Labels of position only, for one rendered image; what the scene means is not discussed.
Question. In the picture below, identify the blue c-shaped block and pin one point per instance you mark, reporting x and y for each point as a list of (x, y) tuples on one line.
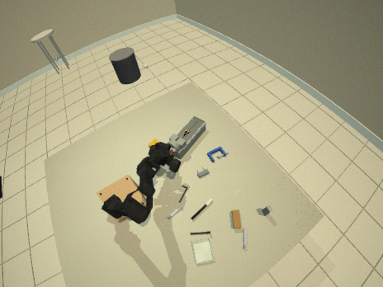
[(216, 150)]

